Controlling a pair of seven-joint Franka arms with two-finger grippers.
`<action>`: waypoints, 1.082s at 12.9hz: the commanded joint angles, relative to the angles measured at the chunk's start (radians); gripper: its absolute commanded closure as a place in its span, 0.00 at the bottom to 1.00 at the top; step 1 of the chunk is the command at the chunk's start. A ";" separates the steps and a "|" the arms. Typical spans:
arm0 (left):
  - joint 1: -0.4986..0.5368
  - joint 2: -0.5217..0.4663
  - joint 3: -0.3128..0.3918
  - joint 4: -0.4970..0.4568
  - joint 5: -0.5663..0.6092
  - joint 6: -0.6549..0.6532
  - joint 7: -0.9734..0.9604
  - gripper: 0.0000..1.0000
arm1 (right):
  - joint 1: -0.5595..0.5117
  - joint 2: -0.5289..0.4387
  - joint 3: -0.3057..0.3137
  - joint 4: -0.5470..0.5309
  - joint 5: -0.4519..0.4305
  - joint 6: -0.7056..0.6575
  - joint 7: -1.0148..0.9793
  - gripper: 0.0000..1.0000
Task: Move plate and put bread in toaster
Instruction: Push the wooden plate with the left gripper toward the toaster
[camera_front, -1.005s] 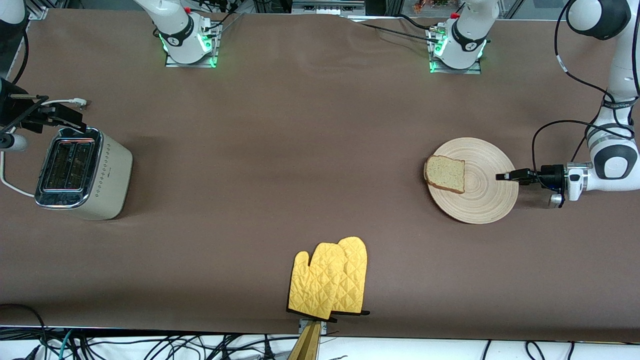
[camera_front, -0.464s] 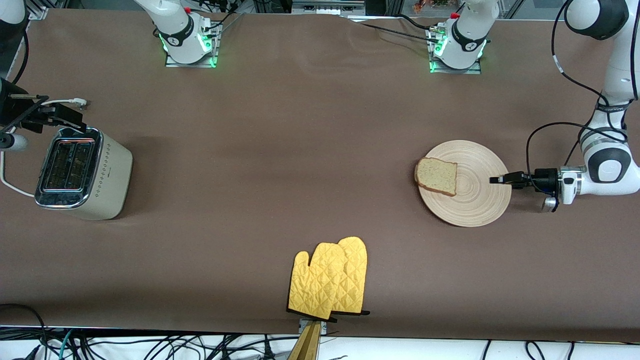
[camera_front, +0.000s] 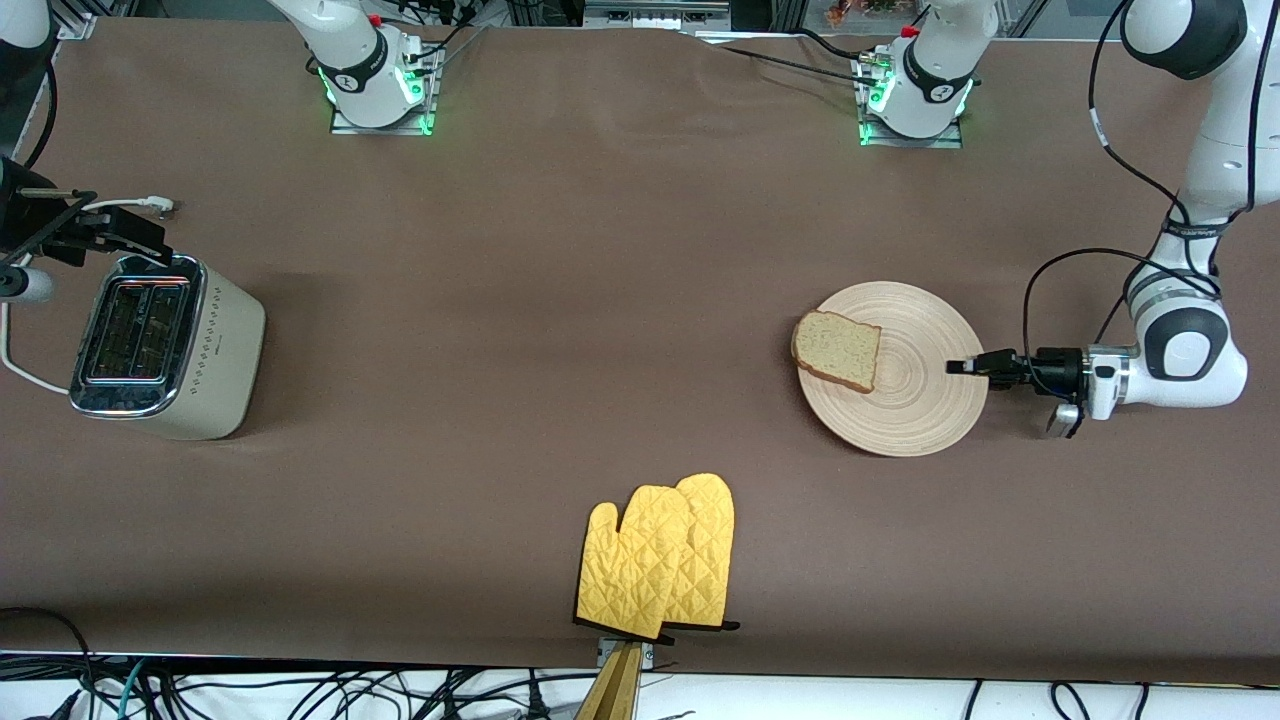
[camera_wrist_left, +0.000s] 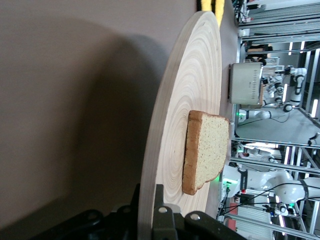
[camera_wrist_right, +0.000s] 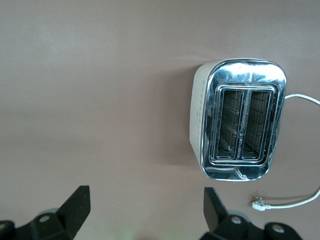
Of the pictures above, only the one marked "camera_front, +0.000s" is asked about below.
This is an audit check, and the round wooden plate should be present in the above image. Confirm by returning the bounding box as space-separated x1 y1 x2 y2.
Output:
797 281 991 458

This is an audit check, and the slice of brown bread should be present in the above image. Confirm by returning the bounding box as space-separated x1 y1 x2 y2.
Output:
791 310 883 394

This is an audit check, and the cream and chrome toaster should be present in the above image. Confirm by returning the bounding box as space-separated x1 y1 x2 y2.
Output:
68 253 267 442

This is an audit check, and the small metal clamp plate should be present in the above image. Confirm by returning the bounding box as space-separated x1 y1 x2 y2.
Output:
597 635 657 671

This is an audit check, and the yellow quilted oven mitt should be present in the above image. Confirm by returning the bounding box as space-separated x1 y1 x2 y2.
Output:
660 472 741 633
575 485 693 641

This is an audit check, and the brown table cover sheet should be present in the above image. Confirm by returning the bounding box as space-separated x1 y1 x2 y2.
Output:
0 15 1280 687

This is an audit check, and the grey metal box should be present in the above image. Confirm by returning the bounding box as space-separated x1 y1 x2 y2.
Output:
583 0 733 29

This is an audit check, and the brass coloured stand beam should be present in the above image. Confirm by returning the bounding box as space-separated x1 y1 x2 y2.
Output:
575 642 644 720

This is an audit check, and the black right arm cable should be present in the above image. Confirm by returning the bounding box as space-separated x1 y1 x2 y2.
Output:
28 58 63 169

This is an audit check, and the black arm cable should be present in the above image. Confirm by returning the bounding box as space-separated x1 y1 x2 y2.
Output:
1022 0 1280 353
28 58 63 169

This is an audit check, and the aluminium frame profile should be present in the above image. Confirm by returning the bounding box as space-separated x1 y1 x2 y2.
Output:
55 0 136 41

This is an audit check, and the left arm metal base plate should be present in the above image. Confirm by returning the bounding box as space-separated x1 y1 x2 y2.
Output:
855 50 966 150

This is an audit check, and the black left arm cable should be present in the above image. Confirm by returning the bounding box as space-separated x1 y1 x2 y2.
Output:
1022 0 1280 353

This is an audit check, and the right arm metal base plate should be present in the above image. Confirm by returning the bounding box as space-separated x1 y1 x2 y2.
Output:
330 40 439 136

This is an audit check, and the black base supply cable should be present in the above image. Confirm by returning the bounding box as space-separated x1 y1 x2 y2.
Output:
795 27 881 63
715 42 876 86

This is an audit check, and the black looped floor cable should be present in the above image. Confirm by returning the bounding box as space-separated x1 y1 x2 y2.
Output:
0 605 98 720

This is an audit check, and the teal floor cable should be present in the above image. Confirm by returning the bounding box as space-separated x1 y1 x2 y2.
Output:
115 658 151 720

